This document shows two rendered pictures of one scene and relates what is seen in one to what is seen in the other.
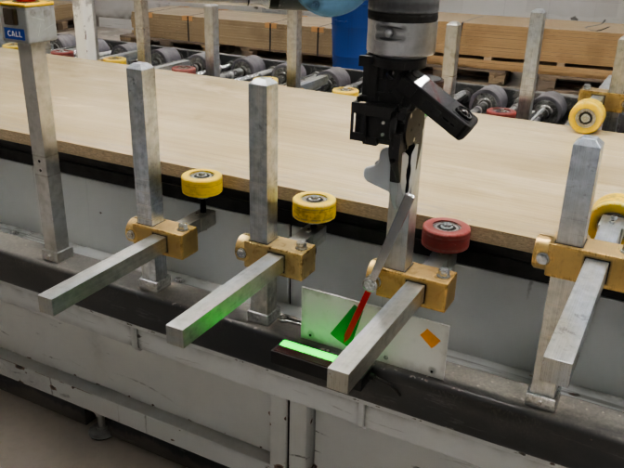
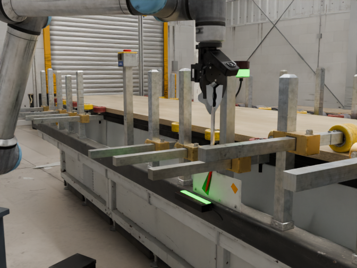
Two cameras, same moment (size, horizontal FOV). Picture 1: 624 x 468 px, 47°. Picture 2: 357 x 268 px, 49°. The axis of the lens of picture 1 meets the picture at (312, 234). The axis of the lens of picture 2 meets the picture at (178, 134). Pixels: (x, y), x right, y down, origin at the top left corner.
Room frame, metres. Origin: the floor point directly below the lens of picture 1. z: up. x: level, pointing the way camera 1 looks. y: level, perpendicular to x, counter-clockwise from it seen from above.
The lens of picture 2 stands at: (-0.10, -0.64, 1.12)
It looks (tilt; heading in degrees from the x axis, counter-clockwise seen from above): 9 degrees down; 31
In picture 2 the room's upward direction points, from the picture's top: straight up
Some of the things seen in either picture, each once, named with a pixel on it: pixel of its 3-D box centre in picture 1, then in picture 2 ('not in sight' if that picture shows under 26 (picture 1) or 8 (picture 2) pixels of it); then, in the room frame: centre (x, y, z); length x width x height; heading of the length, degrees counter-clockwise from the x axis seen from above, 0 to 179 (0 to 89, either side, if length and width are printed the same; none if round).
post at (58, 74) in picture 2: not in sight; (59, 103); (1.96, 1.64, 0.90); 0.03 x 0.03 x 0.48; 63
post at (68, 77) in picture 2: not in sight; (69, 109); (1.84, 1.42, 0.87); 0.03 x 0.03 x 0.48; 63
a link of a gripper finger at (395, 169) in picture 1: (398, 149); (206, 84); (0.94, -0.11, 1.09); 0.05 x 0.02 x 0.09; 153
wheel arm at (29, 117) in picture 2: not in sight; (59, 116); (1.75, 1.42, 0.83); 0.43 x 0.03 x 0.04; 153
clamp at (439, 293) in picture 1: (410, 281); (231, 160); (1.03, -0.16, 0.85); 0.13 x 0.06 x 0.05; 63
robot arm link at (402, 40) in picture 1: (400, 38); (209, 35); (0.97, -0.11, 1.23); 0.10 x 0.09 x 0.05; 153
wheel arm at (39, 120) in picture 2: not in sight; (69, 119); (1.63, 1.20, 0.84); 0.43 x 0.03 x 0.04; 153
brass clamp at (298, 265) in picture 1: (275, 254); (188, 150); (1.14, 0.06, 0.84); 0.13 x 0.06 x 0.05; 63
